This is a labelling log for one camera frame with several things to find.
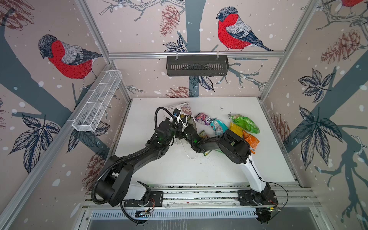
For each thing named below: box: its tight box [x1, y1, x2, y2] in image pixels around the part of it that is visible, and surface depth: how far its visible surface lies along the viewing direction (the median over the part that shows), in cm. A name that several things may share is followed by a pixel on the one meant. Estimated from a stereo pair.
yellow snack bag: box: [229, 122, 243, 138], surface depth 99 cm
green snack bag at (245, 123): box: [230, 114, 261, 134], surface depth 95 cm
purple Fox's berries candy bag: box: [194, 112, 213, 126], surface depth 103 cm
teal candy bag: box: [209, 117, 229, 136], surface depth 102 cm
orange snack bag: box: [242, 130, 260, 154], surface depth 92 cm
